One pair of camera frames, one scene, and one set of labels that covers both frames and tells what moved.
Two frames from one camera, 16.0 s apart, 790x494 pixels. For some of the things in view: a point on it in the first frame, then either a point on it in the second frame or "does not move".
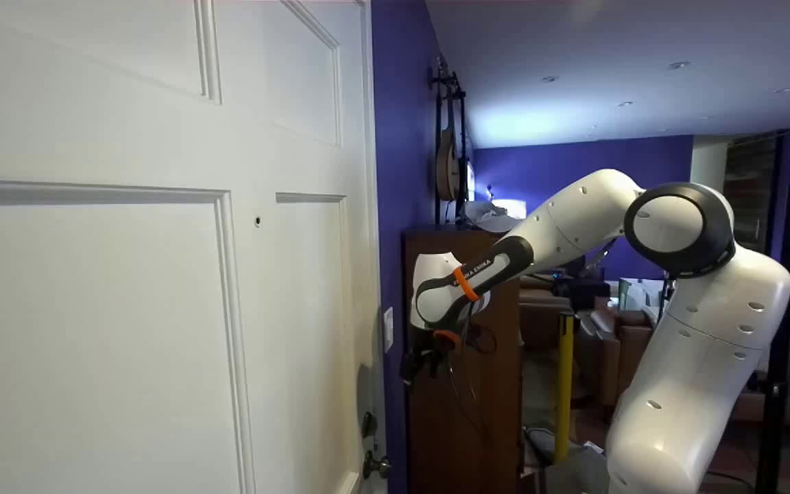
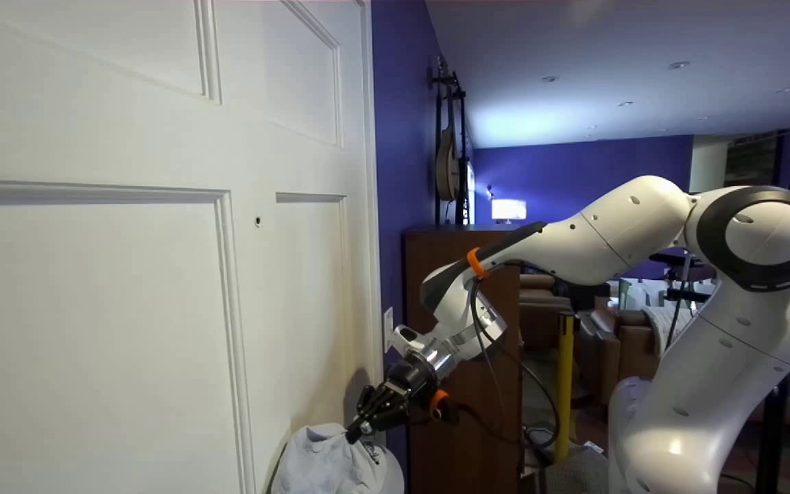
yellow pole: (566, 347) does not move
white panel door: (165, 246) does not move
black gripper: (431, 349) to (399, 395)
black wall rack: (451, 143) does not move
